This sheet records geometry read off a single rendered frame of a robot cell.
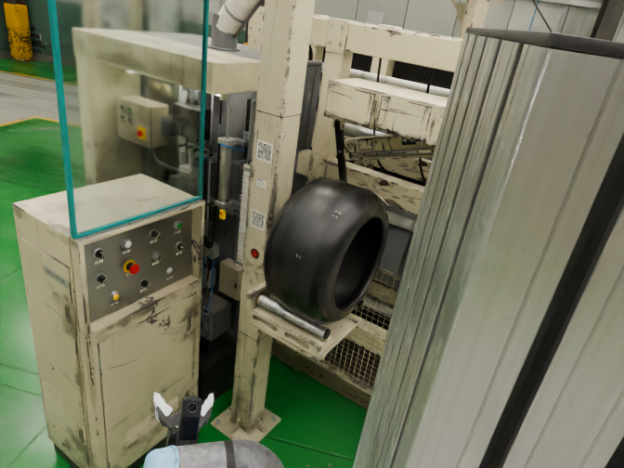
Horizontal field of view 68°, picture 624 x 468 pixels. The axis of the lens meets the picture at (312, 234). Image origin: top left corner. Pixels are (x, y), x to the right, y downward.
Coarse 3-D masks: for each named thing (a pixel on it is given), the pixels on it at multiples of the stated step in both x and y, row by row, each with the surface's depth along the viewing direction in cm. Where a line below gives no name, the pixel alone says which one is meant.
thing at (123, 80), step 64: (64, 0) 121; (128, 0) 135; (192, 0) 153; (64, 64) 126; (128, 64) 142; (192, 64) 163; (64, 128) 132; (128, 128) 150; (192, 128) 173; (128, 192) 159; (192, 192) 185
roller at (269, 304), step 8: (264, 296) 194; (264, 304) 193; (272, 304) 191; (280, 312) 189; (288, 312) 188; (296, 320) 185; (304, 320) 184; (304, 328) 184; (312, 328) 182; (320, 328) 181; (320, 336) 180; (328, 336) 182
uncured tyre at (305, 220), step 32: (320, 192) 169; (352, 192) 169; (288, 224) 164; (320, 224) 160; (352, 224) 161; (384, 224) 186; (288, 256) 163; (320, 256) 157; (352, 256) 209; (288, 288) 166; (320, 288) 161; (352, 288) 204; (320, 320) 174
